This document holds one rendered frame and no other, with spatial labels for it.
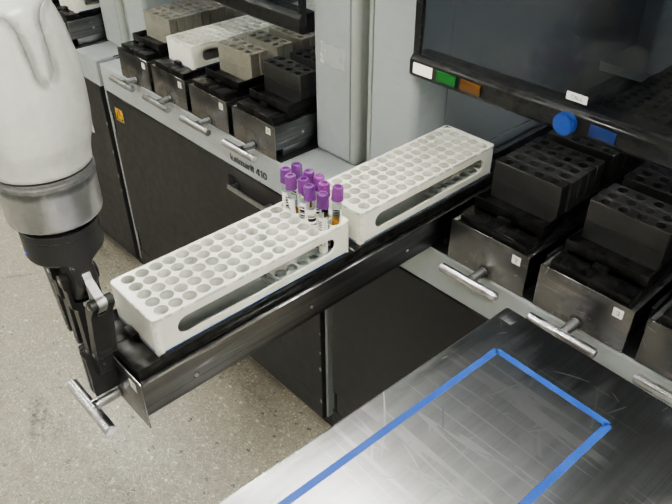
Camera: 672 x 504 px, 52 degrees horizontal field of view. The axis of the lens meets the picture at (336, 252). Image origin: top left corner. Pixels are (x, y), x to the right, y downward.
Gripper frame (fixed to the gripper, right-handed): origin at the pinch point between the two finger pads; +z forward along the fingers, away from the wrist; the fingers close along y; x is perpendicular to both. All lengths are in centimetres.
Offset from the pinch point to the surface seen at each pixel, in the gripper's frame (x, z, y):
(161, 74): -52, 0, 73
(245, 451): -38, 80, 34
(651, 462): -31, -2, -49
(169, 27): -60, -7, 80
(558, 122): -57, -18, -19
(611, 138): -58, -18, -26
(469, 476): -17.6, -2.1, -38.7
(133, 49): -53, -2, 86
